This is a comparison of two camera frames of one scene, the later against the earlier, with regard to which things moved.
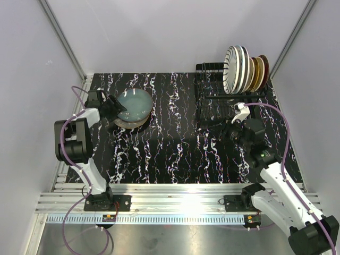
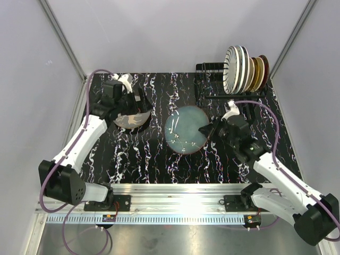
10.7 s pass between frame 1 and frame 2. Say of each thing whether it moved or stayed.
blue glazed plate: moved
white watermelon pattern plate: stayed
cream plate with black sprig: stayed
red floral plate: stayed
